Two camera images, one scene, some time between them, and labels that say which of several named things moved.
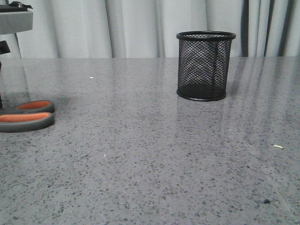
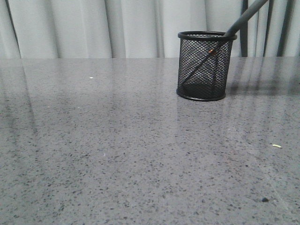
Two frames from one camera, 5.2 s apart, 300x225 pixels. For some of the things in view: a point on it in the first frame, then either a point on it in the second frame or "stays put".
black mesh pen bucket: (204, 57) stays put
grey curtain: (97, 29) stays put
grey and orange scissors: (30, 116) to (231, 31)
